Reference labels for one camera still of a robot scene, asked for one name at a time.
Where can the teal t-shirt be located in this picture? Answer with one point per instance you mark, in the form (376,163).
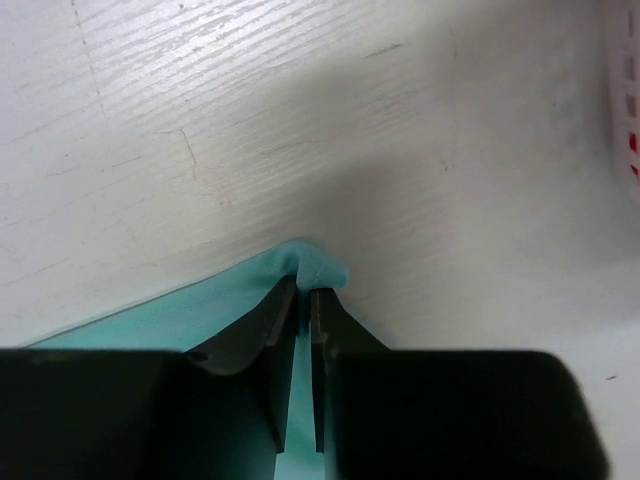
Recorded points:
(184,318)

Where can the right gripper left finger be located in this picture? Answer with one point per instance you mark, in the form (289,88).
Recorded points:
(216,411)

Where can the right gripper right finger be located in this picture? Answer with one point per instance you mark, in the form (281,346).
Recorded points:
(384,413)

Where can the white plastic basket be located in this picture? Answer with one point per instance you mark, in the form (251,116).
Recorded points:
(621,25)

